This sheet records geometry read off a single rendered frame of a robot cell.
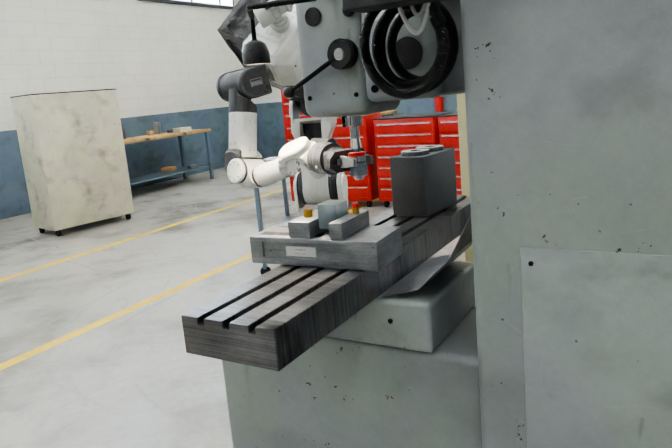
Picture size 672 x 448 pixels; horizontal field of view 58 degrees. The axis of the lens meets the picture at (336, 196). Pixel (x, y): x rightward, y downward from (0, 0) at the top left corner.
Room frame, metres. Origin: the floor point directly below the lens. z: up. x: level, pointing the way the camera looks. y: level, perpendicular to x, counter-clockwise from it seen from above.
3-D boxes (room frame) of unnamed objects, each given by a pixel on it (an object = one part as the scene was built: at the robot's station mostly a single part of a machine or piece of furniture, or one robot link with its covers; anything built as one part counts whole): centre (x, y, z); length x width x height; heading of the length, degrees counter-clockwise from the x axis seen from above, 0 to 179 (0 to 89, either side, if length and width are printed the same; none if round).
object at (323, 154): (1.63, -0.01, 1.19); 0.13 x 0.12 x 0.10; 124
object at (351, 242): (1.45, 0.04, 1.02); 0.35 x 0.15 x 0.11; 61
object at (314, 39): (1.55, -0.07, 1.47); 0.21 x 0.19 x 0.32; 149
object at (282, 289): (1.61, -0.09, 0.93); 1.24 x 0.23 x 0.08; 149
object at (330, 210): (1.44, 0.01, 1.08); 0.06 x 0.05 x 0.06; 151
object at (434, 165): (1.93, -0.29, 1.07); 0.22 x 0.12 x 0.20; 143
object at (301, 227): (1.46, 0.06, 1.06); 0.15 x 0.06 x 0.04; 151
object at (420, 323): (1.56, -0.06, 0.83); 0.50 x 0.35 x 0.12; 59
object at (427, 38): (1.45, -0.23, 1.47); 0.24 x 0.19 x 0.26; 149
